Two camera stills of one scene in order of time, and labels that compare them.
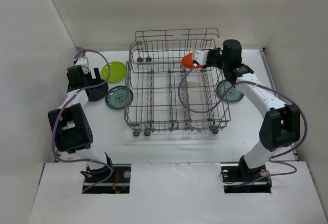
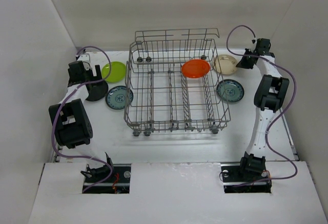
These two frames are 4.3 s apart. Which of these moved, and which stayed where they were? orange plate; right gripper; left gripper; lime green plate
Moved: right gripper; orange plate
Stayed: lime green plate; left gripper
